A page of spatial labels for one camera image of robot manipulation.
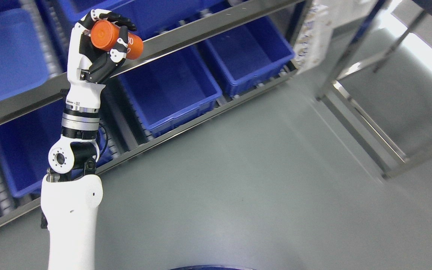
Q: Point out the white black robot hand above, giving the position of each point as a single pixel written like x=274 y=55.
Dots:
x=88 y=67

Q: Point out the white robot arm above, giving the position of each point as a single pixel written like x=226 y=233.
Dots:
x=72 y=192

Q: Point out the stainless steel desk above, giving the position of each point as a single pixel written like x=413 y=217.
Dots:
x=380 y=88

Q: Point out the blue shallow tray bin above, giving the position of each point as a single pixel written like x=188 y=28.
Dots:
x=22 y=63

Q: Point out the blue bin top centre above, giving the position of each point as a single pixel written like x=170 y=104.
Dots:
x=149 y=16

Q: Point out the blue bin lower middle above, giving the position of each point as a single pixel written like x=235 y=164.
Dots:
x=167 y=90

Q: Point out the blue bin lower left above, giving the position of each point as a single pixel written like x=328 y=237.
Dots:
x=24 y=146

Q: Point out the blue bin lower centre-right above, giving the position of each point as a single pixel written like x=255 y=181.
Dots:
x=247 y=55

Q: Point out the steel shelf rack frame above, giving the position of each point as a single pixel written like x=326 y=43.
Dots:
x=167 y=44

